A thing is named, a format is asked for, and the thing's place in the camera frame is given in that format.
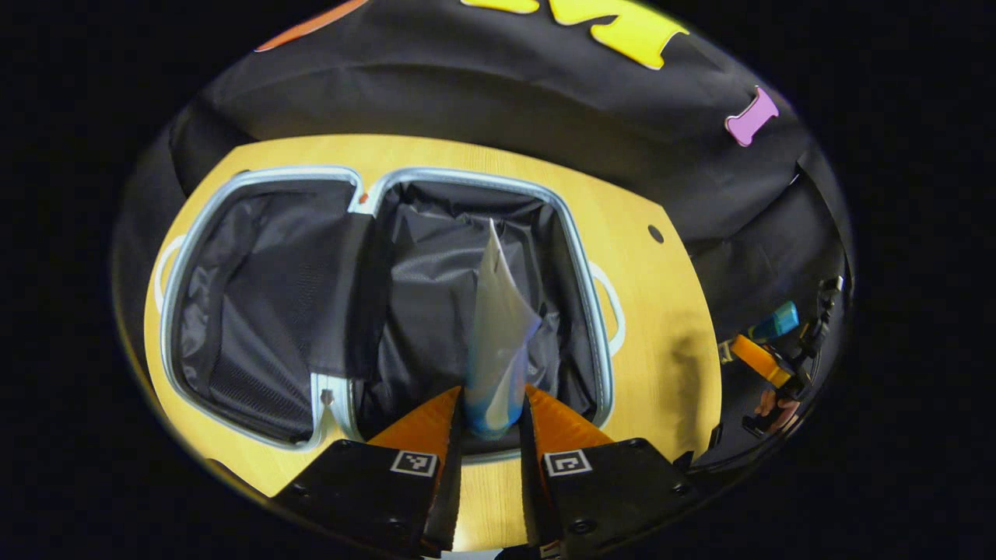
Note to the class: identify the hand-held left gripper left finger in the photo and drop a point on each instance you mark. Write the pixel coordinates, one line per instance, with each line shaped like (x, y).
(451, 474)

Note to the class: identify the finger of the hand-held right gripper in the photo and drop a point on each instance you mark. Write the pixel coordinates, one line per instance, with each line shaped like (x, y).
(759, 358)

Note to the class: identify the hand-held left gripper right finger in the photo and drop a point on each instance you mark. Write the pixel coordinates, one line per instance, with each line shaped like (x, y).
(529, 482)

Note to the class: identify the blue bottle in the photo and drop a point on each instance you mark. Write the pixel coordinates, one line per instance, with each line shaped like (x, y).
(776, 320)

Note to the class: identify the white and blue tube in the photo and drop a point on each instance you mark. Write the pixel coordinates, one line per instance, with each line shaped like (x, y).
(498, 334)

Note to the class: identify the light blue suitcase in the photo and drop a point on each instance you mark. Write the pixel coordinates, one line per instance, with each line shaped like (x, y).
(264, 295)

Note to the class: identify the black backdrop cloth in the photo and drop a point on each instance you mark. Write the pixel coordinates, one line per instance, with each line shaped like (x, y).
(506, 85)

